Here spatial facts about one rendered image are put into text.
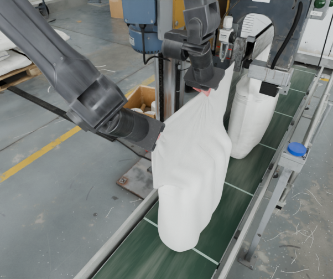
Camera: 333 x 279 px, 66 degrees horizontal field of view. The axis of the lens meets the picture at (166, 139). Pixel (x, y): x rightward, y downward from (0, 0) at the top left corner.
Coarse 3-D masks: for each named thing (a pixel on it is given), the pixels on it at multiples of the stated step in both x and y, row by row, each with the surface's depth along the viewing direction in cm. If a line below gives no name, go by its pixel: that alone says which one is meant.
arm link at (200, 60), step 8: (184, 40) 63; (208, 40) 62; (184, 48) 62; (192, 48) 62; (200, 48) 61; (208, 48) 61; (184, 56) 65; (192, 56) 62; (200, 56) 61; (208, 56) 62; (192, 64) 65; (200, 64) 63; (208, 64) 64
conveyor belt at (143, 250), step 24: (312, 72) 241; (288, 96) 207; (288, 120) 182; (264, 144) 162; (240, 168) 147; (264, 168) 147; (240, 192) 134; (216, 216) 123; (240, 216) 123; (144, 240) 114; (216, 240) 114; (120, 264) 106; (144, 264) 106; (168, 264) 106; (192, 264) 106; (216, 264) 106
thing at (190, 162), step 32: (224, 96) 94; (192, 128) 79; (224, 128) 100; (160, 160) 69; (192, 160) 85; (224, 160) 95; (160, 192) 86; (192, 192) 83; (160, 224) 99; (192, 224) 92
